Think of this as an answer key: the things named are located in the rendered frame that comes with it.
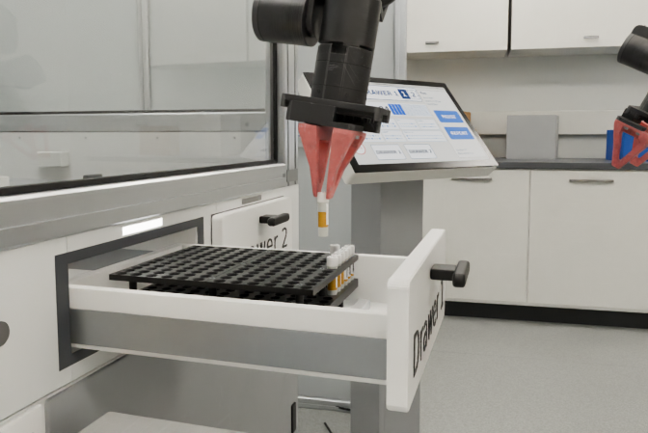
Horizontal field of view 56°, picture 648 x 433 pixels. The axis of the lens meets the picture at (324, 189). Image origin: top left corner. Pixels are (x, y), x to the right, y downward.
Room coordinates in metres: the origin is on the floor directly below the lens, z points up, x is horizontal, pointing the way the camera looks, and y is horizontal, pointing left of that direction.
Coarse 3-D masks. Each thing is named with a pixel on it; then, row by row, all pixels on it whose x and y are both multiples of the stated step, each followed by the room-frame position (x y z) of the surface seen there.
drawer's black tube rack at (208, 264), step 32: (192, 256) 0.71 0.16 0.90; (224, 256) 0.71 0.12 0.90; (256, 256) 0.71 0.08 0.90; (288, 256) 0.72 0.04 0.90; (320, 256) 0.72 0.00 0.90; (160, 288) 0.67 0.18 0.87; (192, 288) 0.67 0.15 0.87; (224, 288) 0.58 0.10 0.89; (256, 288) 0.57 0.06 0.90; (288, 288) 0.56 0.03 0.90; (352, 288) 0.70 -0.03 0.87
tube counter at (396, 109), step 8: (376, 104) 1.57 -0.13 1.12; (384, 104) 1.59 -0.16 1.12; (392, 104) 1.61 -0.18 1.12; (400, 104) 1.63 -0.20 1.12; (408, 104) 1.64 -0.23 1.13; (416, 104) 1.66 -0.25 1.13; (424, 104) 1.69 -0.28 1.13; (392, 112) 1.58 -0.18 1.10; (400, 112) 1.60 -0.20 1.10; (408, 112) 1.62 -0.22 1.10; (416, 112) 1.64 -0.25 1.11; (424, 112) 1.66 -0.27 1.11
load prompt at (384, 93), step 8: (368, 88) 1.60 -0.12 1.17; (376, 88) 1.62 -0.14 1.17; (384, 88) 1.64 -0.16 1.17; (392, 88) 1.66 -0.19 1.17; (400, 88) 1.68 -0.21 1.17; (408, 88) 1.70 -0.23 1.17; (368, 96) 1.58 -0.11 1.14; (376, 96) 1.59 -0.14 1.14; (384, 96) 1.61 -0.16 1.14; (392, 96) 1.63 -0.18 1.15; (400, 96) 1.65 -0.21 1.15; (408, 96) 1.67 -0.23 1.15; (416, 96) 1.69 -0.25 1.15
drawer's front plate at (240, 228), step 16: (240, 208) 0.95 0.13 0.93; (256, 208) 0.98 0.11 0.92; (272, 208) 1.05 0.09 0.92; (288, 208) 1.13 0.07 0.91; (224, 224) 0.87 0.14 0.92; (240, 224) 0.92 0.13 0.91; (256, 224) 0.98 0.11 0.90; (288, 224) 1.13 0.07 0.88; (224, 240) 0.87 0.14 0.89; (240, 240) 0.92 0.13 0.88; (256, 240) 0.98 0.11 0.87; (272, 240) 1.05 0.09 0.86; (288, 240) 1.13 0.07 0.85
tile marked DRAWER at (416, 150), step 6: (408, 144) 1.52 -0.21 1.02; (414, 144) 1.53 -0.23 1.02; (420, 144) 1.55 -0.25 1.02; (426, 144) 1.56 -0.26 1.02; (408, 150) 1.50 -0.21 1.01; (414, 150) 1.51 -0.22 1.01; (420, 150) 1.53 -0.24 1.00; (426, 150) 1.54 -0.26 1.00; (432, 150) 1.55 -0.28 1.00; (414, 156) 1.50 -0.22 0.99; (420, 156) 1.51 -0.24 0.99; (426, 156) 1.52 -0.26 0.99; (432, 156) 1.54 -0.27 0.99
